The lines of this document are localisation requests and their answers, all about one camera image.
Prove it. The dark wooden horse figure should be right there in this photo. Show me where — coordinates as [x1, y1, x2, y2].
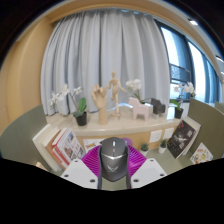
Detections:
[149, 97, 167, 117]

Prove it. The food sticker sheet card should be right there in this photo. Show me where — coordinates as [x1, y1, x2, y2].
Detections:
[189, 142, 214, 165]

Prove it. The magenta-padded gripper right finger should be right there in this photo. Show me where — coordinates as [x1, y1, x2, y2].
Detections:
[125, 145, 168, 190]

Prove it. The small succulent in white pot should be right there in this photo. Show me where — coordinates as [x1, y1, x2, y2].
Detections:
[158, 139, 168, 154]
[139, 142, 150, 157]

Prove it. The white orchid in black pot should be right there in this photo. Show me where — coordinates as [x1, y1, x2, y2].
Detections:
[169, 81, 197, 120]
[49, 83, 88, 127]

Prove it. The white thick book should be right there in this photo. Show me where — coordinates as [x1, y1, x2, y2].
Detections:
[32, 123, 56, 171]

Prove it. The white books stack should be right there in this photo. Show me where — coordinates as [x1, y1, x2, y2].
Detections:
[181, 115, 202, 158]

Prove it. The white sticker sheet card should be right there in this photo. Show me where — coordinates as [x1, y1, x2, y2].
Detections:
[82, 138, 106, 154]

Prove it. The light grey curtain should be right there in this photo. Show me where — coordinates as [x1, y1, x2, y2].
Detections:
[39, 9, 172, 116]

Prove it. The pink wooden horse figure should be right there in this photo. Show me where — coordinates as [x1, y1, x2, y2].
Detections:
[128, 96, 150, 122]

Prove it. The wooden hand model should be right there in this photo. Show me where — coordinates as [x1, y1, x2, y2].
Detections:
[91, 83, 110, 126]

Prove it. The red-edged photo magazine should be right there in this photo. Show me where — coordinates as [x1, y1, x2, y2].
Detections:
[51, 128, 86, 167]

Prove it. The brown cover book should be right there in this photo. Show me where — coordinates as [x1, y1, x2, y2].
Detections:
[42, 127, 68, 169]

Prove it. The white orchid behind horse figures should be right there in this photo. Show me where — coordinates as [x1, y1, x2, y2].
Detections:
[125, 78, 153, 104]

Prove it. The wooden artist mannequin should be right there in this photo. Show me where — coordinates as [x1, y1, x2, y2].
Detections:
[108, 71, 128, 118]

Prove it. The black cover book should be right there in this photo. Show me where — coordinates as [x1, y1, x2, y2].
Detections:
[166, 119, 198, 160]

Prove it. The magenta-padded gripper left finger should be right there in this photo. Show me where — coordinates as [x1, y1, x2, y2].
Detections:
[60, 144, 103, 190]

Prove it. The white wall socket plate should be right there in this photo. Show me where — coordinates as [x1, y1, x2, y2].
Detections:
[163, 127, 175, 140]
[149, 129, 163, 144]

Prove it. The dark grey computer mouse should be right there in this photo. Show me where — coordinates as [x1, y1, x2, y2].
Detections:
[99, 136, 130, 183]

